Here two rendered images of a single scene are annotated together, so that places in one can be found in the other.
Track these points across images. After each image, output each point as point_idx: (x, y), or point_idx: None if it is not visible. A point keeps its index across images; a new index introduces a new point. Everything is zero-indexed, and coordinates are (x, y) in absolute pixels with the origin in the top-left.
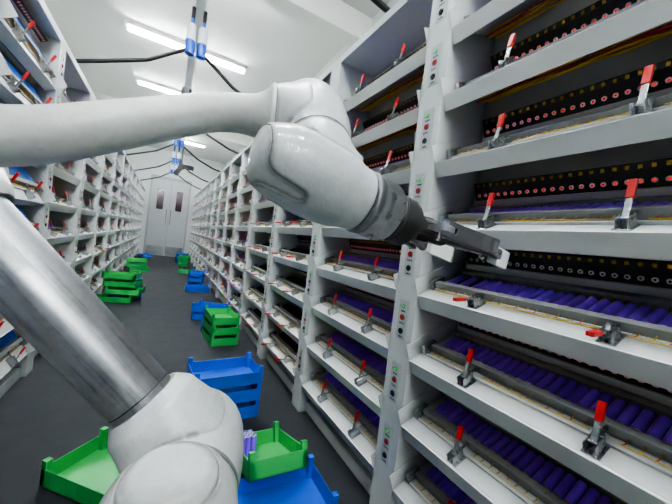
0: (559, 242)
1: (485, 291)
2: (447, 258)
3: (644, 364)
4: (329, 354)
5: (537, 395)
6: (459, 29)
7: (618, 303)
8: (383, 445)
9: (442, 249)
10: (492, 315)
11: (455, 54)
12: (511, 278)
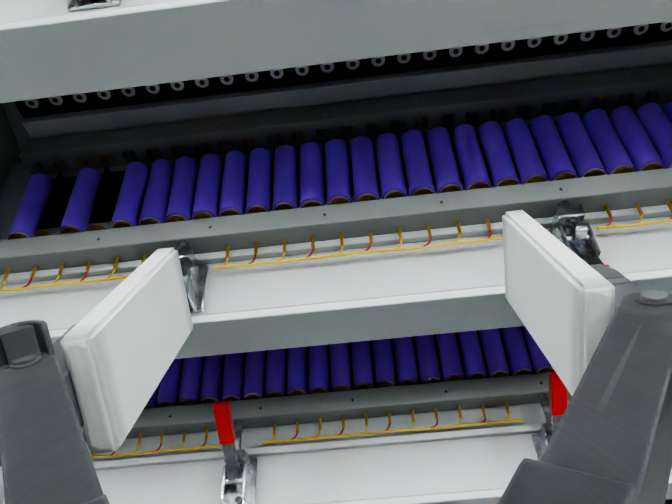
0: (425, 16)
1: (186, 229)
2: (180, 335)
3: (658, 288)
4: None
5: (403, 407)
6: None
7: (498, 129)
8: None
9: (152, 325)
10: (271, 314)
11: None
12: (205, 133)
